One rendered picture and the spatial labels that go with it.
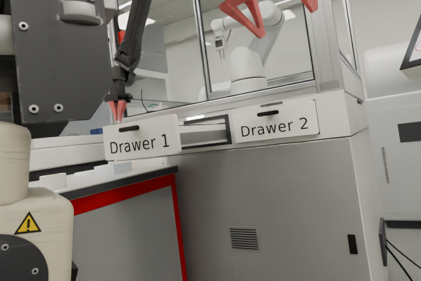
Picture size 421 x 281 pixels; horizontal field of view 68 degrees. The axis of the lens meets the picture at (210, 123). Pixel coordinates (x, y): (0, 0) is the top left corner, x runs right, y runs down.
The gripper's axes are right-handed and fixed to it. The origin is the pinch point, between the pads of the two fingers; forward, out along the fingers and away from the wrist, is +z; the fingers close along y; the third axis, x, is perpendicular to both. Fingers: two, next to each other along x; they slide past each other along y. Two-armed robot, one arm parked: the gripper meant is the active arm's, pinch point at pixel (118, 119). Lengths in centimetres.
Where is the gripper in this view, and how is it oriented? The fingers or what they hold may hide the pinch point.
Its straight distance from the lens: 122.5
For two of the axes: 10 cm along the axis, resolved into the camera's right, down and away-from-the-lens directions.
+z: 0.6, 9.9, -0.9
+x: 0.5, -1.0, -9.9
